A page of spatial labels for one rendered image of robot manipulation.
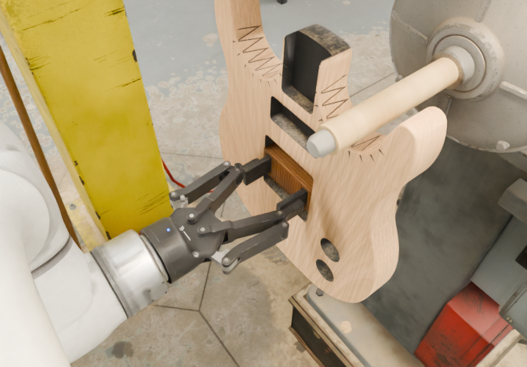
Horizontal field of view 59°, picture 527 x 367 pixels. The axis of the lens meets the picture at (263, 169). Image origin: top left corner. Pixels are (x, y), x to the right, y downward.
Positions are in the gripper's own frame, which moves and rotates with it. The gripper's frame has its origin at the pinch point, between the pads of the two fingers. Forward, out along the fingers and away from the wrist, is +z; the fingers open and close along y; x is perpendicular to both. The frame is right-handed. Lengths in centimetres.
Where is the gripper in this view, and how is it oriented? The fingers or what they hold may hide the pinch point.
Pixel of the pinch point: (283, 180)
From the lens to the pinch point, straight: 64.3
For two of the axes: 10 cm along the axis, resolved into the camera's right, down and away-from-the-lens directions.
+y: 6.1, 6.1, -5.1
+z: 7.9, -4.5, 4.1
